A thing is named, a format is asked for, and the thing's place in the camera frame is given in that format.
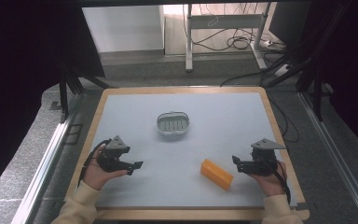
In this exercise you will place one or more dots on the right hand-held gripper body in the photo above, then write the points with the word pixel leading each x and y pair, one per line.
pixel 262 163

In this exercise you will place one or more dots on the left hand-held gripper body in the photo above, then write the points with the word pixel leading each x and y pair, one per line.
pixel 113 157

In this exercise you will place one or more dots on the person's right hand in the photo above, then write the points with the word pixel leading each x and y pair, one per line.
pixel 272 185

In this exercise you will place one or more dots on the person's left hand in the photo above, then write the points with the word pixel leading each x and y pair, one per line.
pixel 93 175

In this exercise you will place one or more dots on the orange soap bar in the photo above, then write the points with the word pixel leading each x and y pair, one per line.
pixel 216 174

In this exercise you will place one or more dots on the grey oval soap dish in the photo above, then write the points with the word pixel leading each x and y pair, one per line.
pixel 173 124

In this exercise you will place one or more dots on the black metal stand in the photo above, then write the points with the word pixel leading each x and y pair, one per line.
pixel 63 93
pixel 315 71

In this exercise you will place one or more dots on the white power strip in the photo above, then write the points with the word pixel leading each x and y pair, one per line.
pixel 281 70

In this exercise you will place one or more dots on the dark curtain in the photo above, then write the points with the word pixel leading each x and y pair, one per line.
pixel 352 77
pixel 15 93

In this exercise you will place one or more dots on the black monitor panel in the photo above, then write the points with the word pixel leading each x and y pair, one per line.
pixel 87 40

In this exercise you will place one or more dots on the white cabinet panel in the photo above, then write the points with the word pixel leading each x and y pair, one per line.
pixel 124 28

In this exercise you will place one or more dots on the aluminium rail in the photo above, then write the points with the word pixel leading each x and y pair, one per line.
pixel 42 171
pixel 338 158

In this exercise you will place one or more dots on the white metal desk frame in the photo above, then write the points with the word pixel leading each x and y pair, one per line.
pixel 223 21

